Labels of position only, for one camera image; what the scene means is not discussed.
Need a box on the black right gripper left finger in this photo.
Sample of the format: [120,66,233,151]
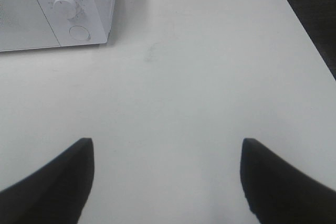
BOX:
[1,138,94,223]

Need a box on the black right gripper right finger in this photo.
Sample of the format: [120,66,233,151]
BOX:
[240,138,335,223]

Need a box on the white microwave door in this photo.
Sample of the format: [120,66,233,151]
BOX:
[1,0,60,51]

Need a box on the white dial knob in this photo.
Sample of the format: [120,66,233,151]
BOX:
[53,0,77,19]

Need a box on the white microwave oven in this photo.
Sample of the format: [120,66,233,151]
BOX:
[0,0,118,52]

